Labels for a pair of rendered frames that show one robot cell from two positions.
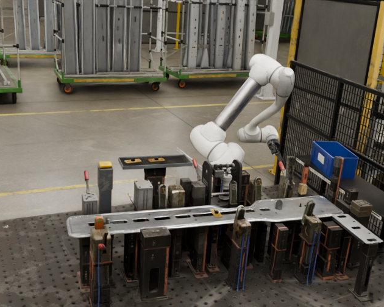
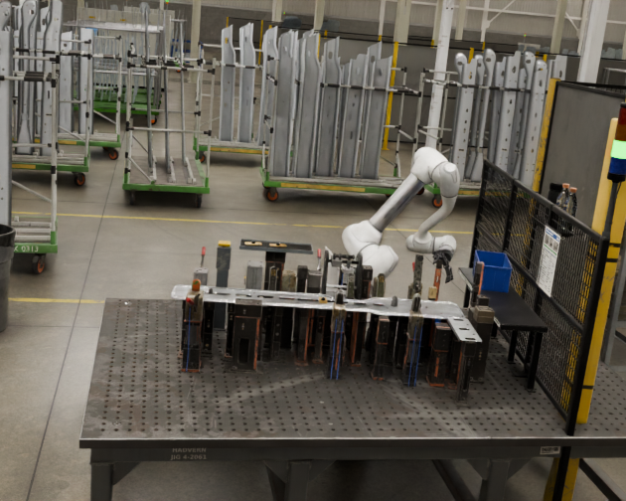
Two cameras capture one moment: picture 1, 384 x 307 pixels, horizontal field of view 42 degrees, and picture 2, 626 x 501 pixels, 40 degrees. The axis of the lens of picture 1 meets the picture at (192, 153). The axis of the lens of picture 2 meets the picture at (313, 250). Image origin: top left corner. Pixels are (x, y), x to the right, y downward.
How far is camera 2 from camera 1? 185 cm
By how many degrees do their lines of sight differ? 15
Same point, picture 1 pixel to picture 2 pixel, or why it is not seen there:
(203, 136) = (354, 236)
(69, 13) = (285, 94)
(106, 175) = (224, 253)
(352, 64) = (597, 174)
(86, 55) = (303, 151)
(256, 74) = (417, 169)
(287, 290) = (384, 387)
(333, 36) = (581, 137)
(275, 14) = not seen: hidden behind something
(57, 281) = (160, 347)
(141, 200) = (250, 278)
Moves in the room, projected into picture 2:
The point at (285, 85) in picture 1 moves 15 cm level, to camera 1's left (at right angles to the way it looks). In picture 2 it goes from (446, 183) to (418, 179)
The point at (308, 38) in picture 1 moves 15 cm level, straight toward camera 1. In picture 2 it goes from (558, 139) to (553, 140)
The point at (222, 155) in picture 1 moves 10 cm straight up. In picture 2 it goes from (370, 256) to (372, 240)
